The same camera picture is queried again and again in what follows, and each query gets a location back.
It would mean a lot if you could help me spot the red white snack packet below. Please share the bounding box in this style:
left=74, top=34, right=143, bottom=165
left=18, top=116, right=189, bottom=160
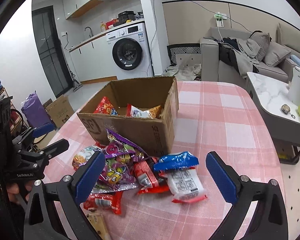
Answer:
left=163, top=167, right=207, bottom=204

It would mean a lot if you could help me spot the dark glass door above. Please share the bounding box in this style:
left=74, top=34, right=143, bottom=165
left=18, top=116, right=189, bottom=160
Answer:
left=32, top=6, right=73, bottom=98

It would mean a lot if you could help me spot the red black snack packet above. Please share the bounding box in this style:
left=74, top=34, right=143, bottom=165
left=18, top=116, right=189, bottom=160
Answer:
left=133, top=157, right=169, bottom=194

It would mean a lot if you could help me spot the white noodle snack bag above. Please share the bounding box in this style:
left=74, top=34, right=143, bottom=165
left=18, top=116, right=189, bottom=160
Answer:
left=126, top=104, right=161, bottom=119

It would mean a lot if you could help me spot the white electric kettle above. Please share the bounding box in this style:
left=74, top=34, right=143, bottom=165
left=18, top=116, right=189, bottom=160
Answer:
left=287, top=66, right=300, bottom=106

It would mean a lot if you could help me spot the shoe rack with shoes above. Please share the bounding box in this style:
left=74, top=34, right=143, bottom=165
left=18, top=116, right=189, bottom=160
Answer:
left=0, top=80, right=24, bottom=138

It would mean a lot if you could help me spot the blue Oreo cookie pack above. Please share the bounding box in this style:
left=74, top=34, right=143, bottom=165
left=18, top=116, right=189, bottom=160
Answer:
left=153, top=151, right=199, bottom=172

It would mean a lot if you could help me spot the pink plaid tablecloth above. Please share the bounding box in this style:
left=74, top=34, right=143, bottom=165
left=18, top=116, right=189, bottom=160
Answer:
left=43, top=81, right=284, bottom=239

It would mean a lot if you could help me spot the person's left hand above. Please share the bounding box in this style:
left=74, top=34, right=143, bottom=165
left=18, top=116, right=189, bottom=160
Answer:
left=6, top=180, right=34, bottom=204

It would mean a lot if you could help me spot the purple grape candy bag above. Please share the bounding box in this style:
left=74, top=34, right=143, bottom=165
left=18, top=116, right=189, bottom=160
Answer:
left=92, top=129, right=149, bottom=193

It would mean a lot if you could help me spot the white washing machine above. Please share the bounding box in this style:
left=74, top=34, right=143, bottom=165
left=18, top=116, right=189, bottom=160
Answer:
left=106, top=22, right=154, bottom=80

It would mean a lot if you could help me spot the clear yellow biscuit pack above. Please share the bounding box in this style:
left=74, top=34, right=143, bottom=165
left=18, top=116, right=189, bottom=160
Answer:
left=86, top=213, right=112, bottom=240

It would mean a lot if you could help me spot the marble coffee table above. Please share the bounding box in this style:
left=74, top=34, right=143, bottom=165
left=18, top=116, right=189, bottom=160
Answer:
left=246, top=72, right=300, bottom=165

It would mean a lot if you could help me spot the small floor cardboard box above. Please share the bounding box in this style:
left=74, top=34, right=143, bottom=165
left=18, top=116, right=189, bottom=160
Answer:
left=43, top=95, right=75, bottom=128

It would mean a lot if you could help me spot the grey sofa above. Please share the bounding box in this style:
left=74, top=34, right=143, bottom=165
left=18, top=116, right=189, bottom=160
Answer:
left=200, top=23, right=300, bottom=87

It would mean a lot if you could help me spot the small red barcode packet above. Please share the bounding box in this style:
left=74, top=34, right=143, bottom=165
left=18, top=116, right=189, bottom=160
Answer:
left=83, top=191, right=123, bottom=215

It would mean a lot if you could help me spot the orange white chips bag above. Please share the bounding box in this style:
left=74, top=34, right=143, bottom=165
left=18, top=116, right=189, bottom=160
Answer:
left=72, top=145, right=103, bottom=171

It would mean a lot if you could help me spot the grey clothes pile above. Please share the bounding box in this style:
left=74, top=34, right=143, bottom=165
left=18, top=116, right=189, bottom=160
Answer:
left=218, top=38, right=261, bottom=78

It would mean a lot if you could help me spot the red corn snack bag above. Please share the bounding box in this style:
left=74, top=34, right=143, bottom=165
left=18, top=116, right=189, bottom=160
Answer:
left=94, top=96, right=118, bottom=115

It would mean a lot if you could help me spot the purple plastic bag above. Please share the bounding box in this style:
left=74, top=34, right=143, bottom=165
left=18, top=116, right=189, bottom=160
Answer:
left=21, top=92, right=51, bottom=128

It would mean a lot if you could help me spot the grey sofa cushion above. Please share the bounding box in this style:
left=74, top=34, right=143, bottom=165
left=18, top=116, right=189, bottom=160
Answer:
left=262, top=41, right=291, bottom=67

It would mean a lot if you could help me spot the brown SF cardboard box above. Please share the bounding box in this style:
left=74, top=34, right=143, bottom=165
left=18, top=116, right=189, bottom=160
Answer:
left=77, top=76, right=179, bottom=157

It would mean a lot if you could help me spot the black rice cooker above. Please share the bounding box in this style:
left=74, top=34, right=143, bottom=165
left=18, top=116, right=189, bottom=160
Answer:
left=118, top=10, right=135, bottom=24

